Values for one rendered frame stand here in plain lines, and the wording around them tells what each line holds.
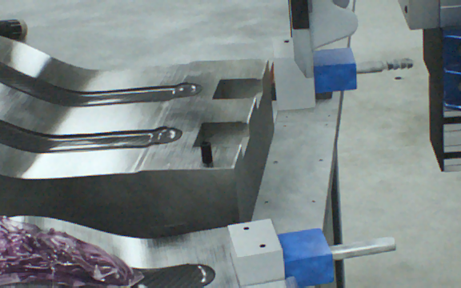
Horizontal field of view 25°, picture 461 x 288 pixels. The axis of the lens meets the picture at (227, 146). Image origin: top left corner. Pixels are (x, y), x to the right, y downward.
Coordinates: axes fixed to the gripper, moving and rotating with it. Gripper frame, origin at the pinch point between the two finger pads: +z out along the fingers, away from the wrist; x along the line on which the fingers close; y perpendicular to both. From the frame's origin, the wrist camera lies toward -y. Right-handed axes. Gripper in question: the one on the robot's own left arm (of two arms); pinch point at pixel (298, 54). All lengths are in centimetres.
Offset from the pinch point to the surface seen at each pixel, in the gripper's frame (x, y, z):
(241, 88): 10.0, -6.0, 7.2
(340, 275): 70, 7, 72
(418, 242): 116, 28, 95
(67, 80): 14.3, -25.2, 6.2
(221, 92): 10.2, -8.2, 7.5
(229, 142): -0.8, -7.4, 8.3
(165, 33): 52, -18, 15
